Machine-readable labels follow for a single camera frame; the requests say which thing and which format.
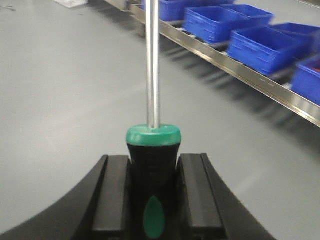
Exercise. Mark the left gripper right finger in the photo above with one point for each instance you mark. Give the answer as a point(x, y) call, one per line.
point(208, 208)

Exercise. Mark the green-handled screwdriver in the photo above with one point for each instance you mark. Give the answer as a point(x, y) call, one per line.
point(153, 146)

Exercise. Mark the metal shelf rack with bins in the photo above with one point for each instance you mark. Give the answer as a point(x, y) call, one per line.
point(281, 61)

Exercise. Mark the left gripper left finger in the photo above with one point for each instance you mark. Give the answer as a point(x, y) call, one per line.
point(95, 209)

